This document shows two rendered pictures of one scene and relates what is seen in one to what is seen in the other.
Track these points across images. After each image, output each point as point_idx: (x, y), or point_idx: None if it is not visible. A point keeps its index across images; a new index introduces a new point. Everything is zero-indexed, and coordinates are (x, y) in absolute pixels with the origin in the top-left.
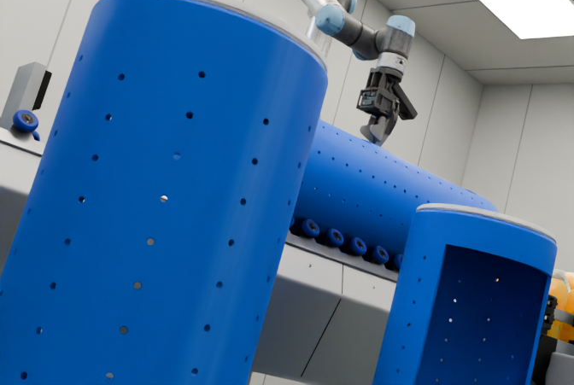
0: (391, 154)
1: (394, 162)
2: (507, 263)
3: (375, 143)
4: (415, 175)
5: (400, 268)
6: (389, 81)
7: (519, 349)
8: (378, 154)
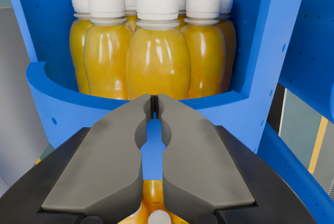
0: (251, 97)
1: (271, 97)
2: None
3: (159, 119)
4: (297, 12)
5: (302, 99)
6: None
7: None
8: (257, 143)
